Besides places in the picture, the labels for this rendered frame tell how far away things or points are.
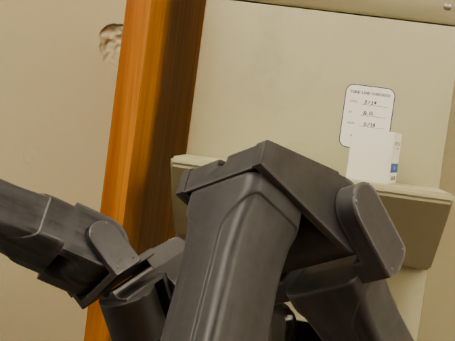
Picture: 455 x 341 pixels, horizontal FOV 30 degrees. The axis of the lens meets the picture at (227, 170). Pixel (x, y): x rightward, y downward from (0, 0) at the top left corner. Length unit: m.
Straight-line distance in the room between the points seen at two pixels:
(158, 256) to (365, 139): 0.28
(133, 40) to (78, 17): 0.57
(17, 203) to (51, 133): 0.75
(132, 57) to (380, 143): 0.30
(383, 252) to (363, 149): 0.40
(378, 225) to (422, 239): 0.41
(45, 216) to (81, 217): 0.04
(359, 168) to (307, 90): 0.14
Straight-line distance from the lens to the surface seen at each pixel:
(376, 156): 0.99
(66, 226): 0.83
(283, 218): 0.55
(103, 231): 0.83
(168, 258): 0.88
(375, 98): 1.08
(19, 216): 0.82
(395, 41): 1.08
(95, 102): 1.55
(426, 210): 0.98
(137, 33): 1.01
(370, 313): 0.63
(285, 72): 1.08
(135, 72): 1.01
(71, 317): 1.60
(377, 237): 0.60
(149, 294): 0.83
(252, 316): 0.51
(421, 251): 1.04
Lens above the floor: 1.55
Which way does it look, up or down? 3 degrees down
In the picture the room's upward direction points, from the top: 8 degrees clockwise
